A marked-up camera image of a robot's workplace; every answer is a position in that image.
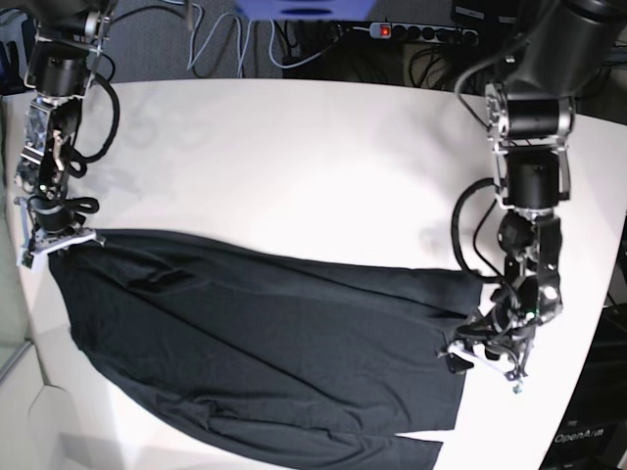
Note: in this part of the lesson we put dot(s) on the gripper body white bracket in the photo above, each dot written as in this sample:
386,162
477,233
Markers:
501,341
51,226

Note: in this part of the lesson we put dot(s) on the black long-sleeve T-shirt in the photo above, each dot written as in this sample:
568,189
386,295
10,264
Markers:
298,363

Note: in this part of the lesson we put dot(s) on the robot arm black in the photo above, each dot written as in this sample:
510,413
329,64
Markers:
68,47
555,50

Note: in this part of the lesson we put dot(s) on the black OpenArm equipment case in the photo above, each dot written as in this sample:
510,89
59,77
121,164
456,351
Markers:
592,432

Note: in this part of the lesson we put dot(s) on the blue box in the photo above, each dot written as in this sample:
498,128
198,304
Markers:
306,10

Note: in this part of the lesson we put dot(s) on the white power strip red switch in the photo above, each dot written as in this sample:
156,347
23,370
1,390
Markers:
423,33

